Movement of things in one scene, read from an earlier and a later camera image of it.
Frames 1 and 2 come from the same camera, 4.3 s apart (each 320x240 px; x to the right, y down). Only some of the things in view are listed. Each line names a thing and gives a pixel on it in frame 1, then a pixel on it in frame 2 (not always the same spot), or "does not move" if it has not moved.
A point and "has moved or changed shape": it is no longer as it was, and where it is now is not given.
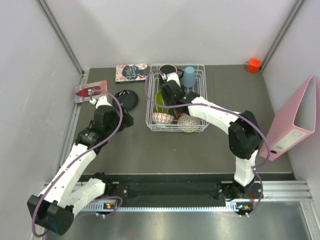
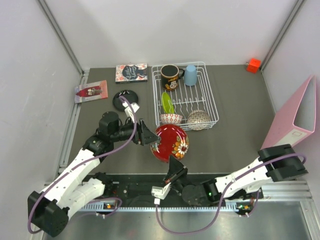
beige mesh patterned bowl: x=189 y=123 has moved or changed shape
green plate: x=159 y=100 has moved or changed shape
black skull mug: x=167 y=68 does not move
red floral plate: x=177 y=113 → x=174 y=141
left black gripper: x=127 y=120 → x=143 y=135
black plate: x=128 y=98 does not move
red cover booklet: x=82 y=92 does not move
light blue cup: x=189 y=78 does not move
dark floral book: x=131 y=73 does not move
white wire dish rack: x=171 y=88 has moved or changed shape
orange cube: x=253 y=66 does not move
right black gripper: x=166 y=101 → x=176 y=170
